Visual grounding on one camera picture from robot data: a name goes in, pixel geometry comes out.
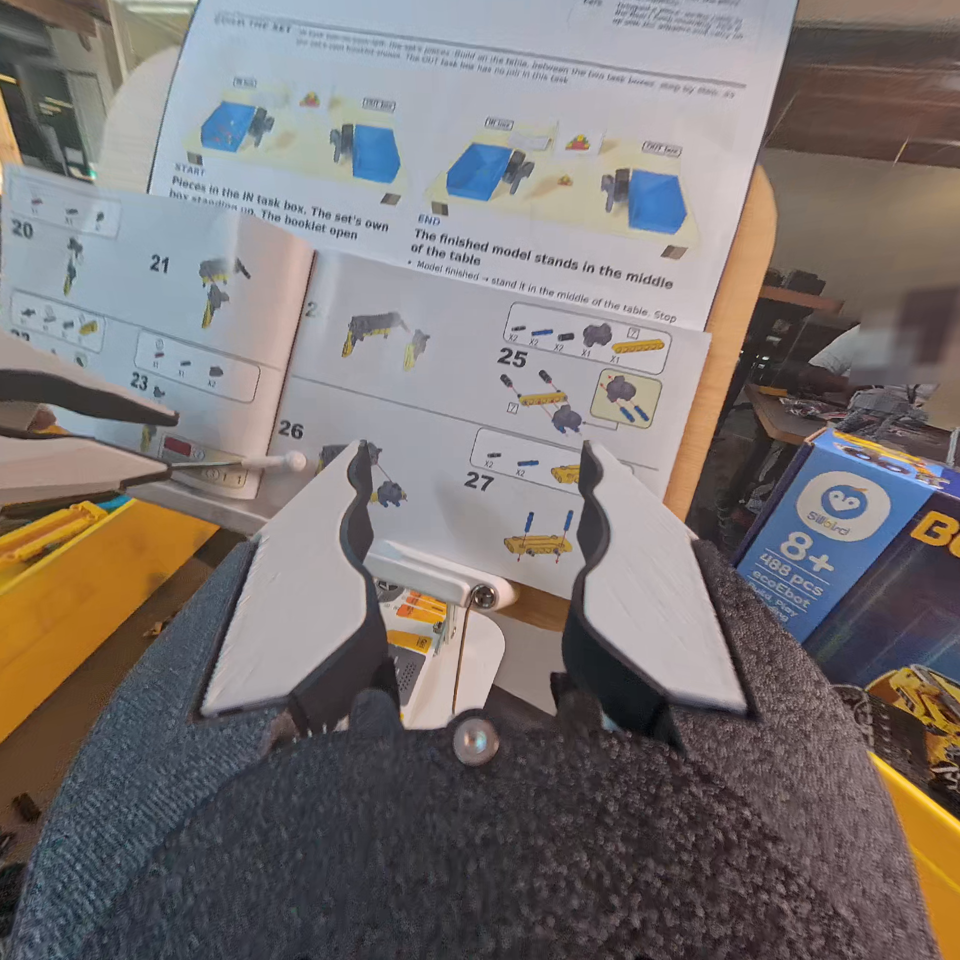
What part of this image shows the yellow plastic bin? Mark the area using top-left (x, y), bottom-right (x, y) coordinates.
top-left (0, 491), bottom-right (220, 744)
top-left (870, 750), bottom-right (960, 960)

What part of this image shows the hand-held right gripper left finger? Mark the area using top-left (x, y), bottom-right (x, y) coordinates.
top-left (199, 439), bottom-right (396, 720)

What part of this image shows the printed task sheet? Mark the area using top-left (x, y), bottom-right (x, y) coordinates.
top-left (146, 0), bottom-right (800, 333)

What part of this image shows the blue lego set box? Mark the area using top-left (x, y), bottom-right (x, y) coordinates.
top-left (731, 427), bottom-right (960, 811)

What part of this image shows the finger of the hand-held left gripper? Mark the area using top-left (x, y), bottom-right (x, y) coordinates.
top-left (0, 330), bottom-right (181, 429)
top-left (0, 437), bottom-right (174, 511)

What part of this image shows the sticker sheet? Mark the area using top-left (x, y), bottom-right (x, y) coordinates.
top-left (378, 588), bottom-right (460, 661)

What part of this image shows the yellow perforated lego frame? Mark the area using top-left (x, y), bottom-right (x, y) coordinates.
top-left (0, 501), bottom-right (106, 565)

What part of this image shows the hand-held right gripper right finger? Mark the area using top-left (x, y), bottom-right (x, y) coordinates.
top-left (561, 439), bottom-right (753, 726)

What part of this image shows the lego instruction booklet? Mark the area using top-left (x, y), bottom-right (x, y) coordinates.
top-left (0, 163), bottom-right (714, 601)

